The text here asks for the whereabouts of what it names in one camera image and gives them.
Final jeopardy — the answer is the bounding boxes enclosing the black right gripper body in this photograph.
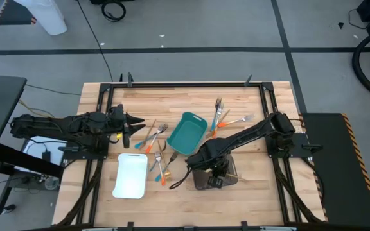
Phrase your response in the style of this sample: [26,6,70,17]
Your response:
[200,155,231,189]

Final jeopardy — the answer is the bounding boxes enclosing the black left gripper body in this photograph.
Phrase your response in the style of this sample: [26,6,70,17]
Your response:
[107,104,131,149]

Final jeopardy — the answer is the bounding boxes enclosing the smoky transparent plastic bin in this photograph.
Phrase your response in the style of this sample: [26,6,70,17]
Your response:
[191,153,239,191]

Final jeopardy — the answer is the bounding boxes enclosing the wooden utensils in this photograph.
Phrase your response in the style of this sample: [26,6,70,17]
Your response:
[225,173,247,181]

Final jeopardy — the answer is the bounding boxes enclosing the teal plastic bin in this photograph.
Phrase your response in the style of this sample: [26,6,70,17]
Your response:
[166,111,209,156]

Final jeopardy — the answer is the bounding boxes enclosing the white plastic bin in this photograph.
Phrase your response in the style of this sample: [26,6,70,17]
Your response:
[112,153,149,200]

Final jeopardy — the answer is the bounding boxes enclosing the orange handled forks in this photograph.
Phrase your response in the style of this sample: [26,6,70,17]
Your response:
[205,108,231,139]

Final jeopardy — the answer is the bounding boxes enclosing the white board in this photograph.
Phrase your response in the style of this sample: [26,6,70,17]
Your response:
[22,136,69,174]

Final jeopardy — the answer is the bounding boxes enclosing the clear round jar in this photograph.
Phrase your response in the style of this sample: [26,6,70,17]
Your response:
[44,176,60,191]

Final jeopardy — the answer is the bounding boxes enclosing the white bag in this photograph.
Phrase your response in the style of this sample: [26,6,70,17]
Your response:
[13,0,67,36]

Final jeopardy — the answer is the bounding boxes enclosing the black mat with hazard stripes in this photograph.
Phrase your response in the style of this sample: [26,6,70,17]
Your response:
[300,112,370,228]

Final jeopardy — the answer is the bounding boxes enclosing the small black hazard-striped mat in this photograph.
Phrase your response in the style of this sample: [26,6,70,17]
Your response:
[0,0,38,26]

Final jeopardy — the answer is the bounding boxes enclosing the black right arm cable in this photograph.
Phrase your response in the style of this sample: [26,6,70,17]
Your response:
[168,166,194,190]

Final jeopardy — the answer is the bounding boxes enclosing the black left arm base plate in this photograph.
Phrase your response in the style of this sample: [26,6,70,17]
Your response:
[58,146,109,160]

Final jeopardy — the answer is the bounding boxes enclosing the black aluminium table frame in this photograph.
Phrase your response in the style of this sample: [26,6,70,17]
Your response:
[56,73,326,231]

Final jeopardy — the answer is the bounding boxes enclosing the long black floor cable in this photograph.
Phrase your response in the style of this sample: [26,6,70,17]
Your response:
[75,0,114,83]

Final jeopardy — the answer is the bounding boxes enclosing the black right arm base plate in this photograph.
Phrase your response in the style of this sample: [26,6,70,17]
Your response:
[265,133,323,158]

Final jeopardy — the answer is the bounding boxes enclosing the yellow floor cable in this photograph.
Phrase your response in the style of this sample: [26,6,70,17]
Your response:
[17,99,56,119]

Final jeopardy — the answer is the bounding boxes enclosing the coiled black cable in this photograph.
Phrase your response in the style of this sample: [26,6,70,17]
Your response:
[100,0,127,22]

